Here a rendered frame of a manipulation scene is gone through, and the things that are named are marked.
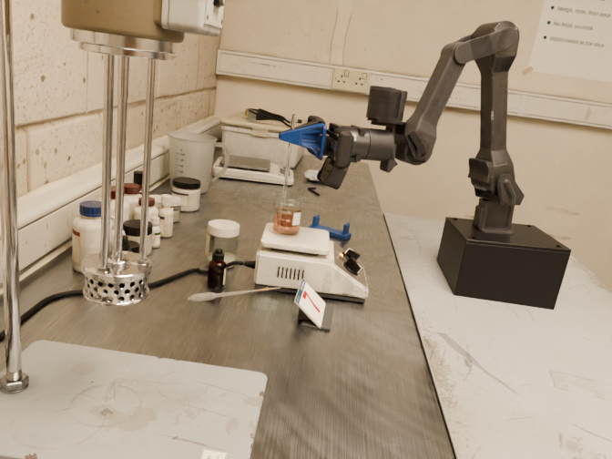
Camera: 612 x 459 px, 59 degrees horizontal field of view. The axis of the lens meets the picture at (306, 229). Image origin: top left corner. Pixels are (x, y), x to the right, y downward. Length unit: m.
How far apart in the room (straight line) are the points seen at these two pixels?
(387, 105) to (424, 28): 1.40
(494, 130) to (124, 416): 0.81
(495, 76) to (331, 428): 0.71
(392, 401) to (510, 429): 0.14
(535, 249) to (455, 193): 1.38
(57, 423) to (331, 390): 0.32
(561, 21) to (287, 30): 1.08
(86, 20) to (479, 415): 0.61
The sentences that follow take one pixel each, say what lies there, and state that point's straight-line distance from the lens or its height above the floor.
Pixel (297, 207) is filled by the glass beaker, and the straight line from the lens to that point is 0.95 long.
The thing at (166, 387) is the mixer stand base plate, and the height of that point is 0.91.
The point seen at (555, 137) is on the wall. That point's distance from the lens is 2.52.
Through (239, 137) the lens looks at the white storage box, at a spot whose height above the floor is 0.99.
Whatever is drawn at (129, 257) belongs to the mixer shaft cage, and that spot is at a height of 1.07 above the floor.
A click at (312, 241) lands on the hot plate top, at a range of 0.96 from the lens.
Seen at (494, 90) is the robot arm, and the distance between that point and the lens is 1.10.
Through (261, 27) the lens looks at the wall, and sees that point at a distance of 2.36.
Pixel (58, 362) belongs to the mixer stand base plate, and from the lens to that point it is 0.73.
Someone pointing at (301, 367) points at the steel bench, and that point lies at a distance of 0.75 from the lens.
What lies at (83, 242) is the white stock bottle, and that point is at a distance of 0.97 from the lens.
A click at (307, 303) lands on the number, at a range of 0.87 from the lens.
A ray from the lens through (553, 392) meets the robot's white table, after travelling 0.86.
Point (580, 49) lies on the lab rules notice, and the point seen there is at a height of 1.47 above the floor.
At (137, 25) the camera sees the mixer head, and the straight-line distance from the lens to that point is 0.49.
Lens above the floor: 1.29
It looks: 17 degrees down
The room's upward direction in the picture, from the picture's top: 8 degrees clockwise
